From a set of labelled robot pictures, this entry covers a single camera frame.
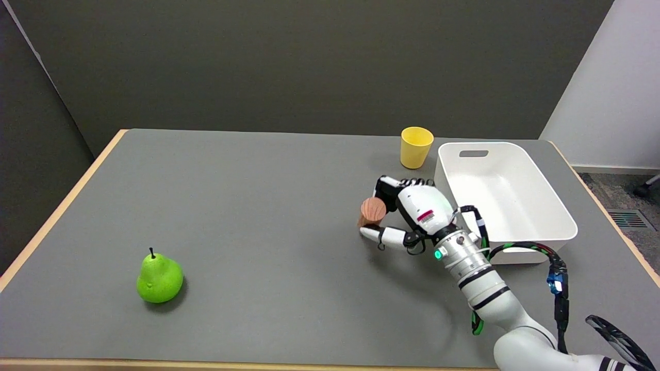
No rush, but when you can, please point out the white plastic bin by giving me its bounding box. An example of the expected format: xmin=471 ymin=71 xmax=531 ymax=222
xmin=434 ymin=142 xmax=579 ymax=265

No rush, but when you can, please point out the wooden cylinder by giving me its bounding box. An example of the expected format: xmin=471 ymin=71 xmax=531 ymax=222
xmin=357 ymin=197 xmax=387 ymax=228

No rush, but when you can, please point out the floor vent grille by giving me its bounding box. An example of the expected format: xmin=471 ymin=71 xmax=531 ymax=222
xmin=607 ymin=209 xmax=651 ymax=229

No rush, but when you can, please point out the yellow plastic cup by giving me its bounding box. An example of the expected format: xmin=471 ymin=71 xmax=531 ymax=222
xmin=401 ymin=127 xmax=434 ymax=170

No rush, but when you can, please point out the green pear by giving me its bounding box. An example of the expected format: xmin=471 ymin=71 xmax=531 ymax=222
xmin=137 ymin=247 xmax=184 ymax=303

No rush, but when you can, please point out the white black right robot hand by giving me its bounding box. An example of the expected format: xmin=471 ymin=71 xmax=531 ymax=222
xmin=359 ymin=176 xmax=459 ymax=256

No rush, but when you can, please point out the black office chair base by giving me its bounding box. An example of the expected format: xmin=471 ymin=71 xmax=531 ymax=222
xmin=634 ymin=174 xmax=660 ymax=198

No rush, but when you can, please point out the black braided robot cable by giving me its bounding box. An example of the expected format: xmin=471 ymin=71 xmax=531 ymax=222
xmin=459 ymin=205 xmax=658 ymax=371

